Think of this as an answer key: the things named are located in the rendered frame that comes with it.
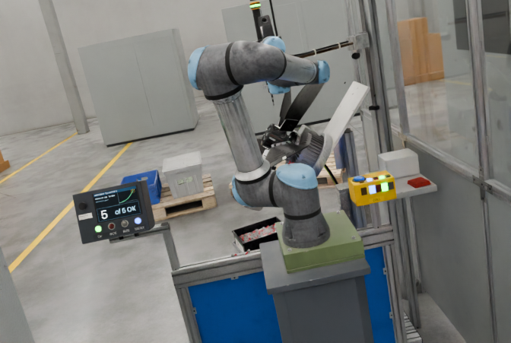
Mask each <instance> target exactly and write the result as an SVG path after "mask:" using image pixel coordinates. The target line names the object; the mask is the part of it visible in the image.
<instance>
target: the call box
mask: <svg viewBox="0 0 511 343"><path fill-rule="evenodd" d="M387 174H389V175H390V177H387V178H386V177H385V178H383V179H380V178H379V176H385V175H387ZM361 176H363V177H364V180H363V181H364V183H359V181H354V177H351V178H348V185H349V190H350V196H351V199H352V201H353V202H354V204H355V205H356V206H357V207H358V206H362V205H369V204H373V203H377V202H384V201H388V200H392V199H396V198H397V195H396V189H395V178H394V177H393V176H392V175H391V174H390V173H389V172H387V171H386V170H384V171H380V172H376V173H369V174H365V175H361ZM373 177H378V178H379V179H376V180H374V179H373ZM369 178H371V179H372V181H367V179H369ZM389 182H393V184H394V189H390V190H386V191H381V192H376V193H372V194H370V188H369V186H375V185H378V184H382V183H389ZM363 187H366V188H367V195H361V190H360V188H363Z"/></svg>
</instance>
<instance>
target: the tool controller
mask: <svg viewBox="0 0 511 343"><path fill-rule="evenodd" d="M72 197H73V201H74V205H75V212H76V216H77V220H78V227H79V231H80V235H81V242H82V244H85V243H92V242H97V241H101V240H108V239H111V238H115V237H118V238H119V240H123V239H124V237H123V236H126V235H130V234H134V235H135V237H138V236H139V233H140V232H145V231H149V230H150V229H152V228H153V227H154V225H155V221H154V215H153V211H152V207H151V200H150V196H149V191H148V185H147V181H146V179H144V180H140V181H136V182H132V183H125V184H121V185H117V186H111V187H106V188H102V189H95V190H91V191H87V192H81V193H77V194H74V195H72ZM105 207H109V208H110V212H111V216H112V220H108V221H102V222H99V220H98V216H97V209H98V208H105ZM136 218H140V219H141V223H140V224H136V223H135V219H136ZM123 220H127V221H128V223H129V225H128V226H127V227H123V226H122V225H121V223H122V221H123ZM109 223H114V224H115V225H116V227H115V229H113V230H110V229H109V228H108V224H109ZM97 225H100V226H101V227H102V231H101V232H99V233H98V232H96V231H95V227H96V226H97Z"/></svg>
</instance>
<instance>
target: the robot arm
mask: <svg viewBox="0 0 511 343"><path fill-rule="evenodd" d="M258 23H259V28H260V31H261V35H262V39H260V40H258V41H236V42H232V43H223V44H217V45H213V46H211V45H207V46H205V47H201V48H197V49H196V50H195V51H194V52H193V53H192V54H191V56H190V58H189V64H188V76H189V81H190V83H191V85H192V86H193V87H194V88H195V89H196V90H199V91H201V90H203V93H204V95H205V98H206V100H209V101H211V102H213V104H214V108H215V110H216V112H217V116H218V118H219V120H220V123H221V126H222V129H223V131H224V134H225V137H226V140H227V143H228V145H229V148H230V151H231V154H232V156H233V159H234V162H235V164H236V169H235V172H234V175H233V178H232V186H233V187H232V192H233V196H234V198H235V199H236V200H237V201H238V202H239V203H240V204H241V205H244V206H249V207H253V208H254V207H275V208H283V212H284V223H283V228H282V233H281V235H282V240H283V243H284V244H285V245H287V246H289V247H293V248H298V249H304V248H310V247H314V246H318V245H320V244H322V243H324V242H325V241H327V240H328V239H329V237H330V229H329V226H328V224H327V222H326V220H325V218H324V216H323V214H322V211H321V206H320V200H319V190H318V181H317V178H316V173H315V170H314V169H313V168H312V167H310V166H308V165H305V164H296V163H293V164H284V165H281V166H279V168H277V170H272V169H271V166H270V163H269V162H268V161H267V160H266V159H263V158H262V154H261V151H260V149H259V145H258V142H257V140H256V136H255V133H254V131H253V128H252V123H251V121H250V118H249V114H248V112H247V109H246V105H245V103H244V100H243V96H242V94H241V91H242V90H243V88H244V84H252V83H256V82H260V81H267V83H268V89H269V91H270V93H271V94H284V93H287V92H289V91H290V87H293V86H300V85H308V84H321V83H326V82H328V81H329V78H330V68H329V64H328V63H327V61H325V60H323V61H319V60H317V61H314V62H312V61H310V60H306V59H302V58H299V57H296V56H292V55H288V54H286V53H285V49H286V48H285V44H284V41H283V40H282V39H281V36H278V37H275V34H274V31H273V27H272V25H271V20H270V17H269V15H264V16H261V17H258Z"/></svg>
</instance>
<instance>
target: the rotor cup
mask: <svg viewBox="0 0 511 343"><path fill-rule="evenodd" d="M277 126H278V125H277ZM277 126H275V124H274V123H272V124H270V125H269V127H268V128H267V129H266V131H265V133H264V135H263V137H262V140H261V146H264V147H266V148H268V149H269V150H270V148H271V145H272V144H277V143H280V142H285V141H290V142H291V143H293V144H295V142H296V140H297V133H296V132H291V133H290V134H289V135H288V134H287V131H279V128H278V127H280V126H278V127H277ZM267 133H268V135H267V136H266V134H267ZM269 137H271V138H273V139H274V140H275V141H273V140H271V139H270V138H269Z"/></svg>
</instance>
